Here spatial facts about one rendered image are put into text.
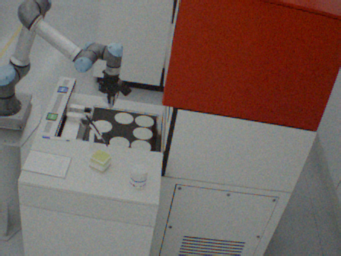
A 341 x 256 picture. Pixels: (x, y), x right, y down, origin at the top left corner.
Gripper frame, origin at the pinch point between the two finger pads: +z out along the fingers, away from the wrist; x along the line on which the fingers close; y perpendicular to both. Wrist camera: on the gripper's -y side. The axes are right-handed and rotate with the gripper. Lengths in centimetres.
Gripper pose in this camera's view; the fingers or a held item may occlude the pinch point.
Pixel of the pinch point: (112, 107)
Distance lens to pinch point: 252.2
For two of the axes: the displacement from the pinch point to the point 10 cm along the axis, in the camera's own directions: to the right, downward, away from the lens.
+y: -8.6, -4.0, 3.1
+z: -1.6, 7.9, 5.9
